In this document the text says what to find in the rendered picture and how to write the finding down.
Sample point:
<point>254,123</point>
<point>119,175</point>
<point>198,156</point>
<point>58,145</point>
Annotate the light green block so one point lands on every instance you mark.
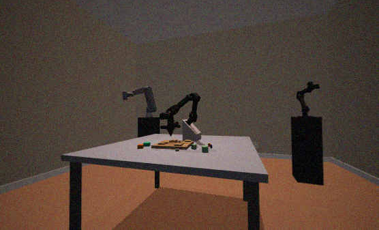
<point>205,149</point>

